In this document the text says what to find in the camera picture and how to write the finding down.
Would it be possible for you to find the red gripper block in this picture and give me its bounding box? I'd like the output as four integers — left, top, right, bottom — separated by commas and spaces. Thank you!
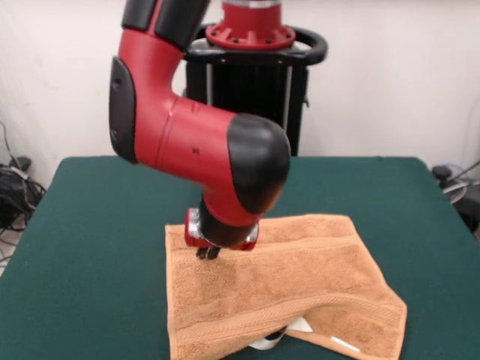
183, 208, 260, 261

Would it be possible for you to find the orange terry towel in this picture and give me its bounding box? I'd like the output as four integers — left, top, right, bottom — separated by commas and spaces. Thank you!
164, 213, 409, 360

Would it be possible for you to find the dark green table cloth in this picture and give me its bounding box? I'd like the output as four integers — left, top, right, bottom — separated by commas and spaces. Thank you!
0, 155, 480, 360

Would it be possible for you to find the grey round stand base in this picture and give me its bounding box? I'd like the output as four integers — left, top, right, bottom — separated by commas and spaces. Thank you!
441, 178, 469, 206

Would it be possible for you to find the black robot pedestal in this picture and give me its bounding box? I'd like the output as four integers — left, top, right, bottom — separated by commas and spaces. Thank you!
183, 23, 329, 158

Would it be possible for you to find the black cable tangle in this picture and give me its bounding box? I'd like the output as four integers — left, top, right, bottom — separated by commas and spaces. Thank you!
0, 119, 48, 263

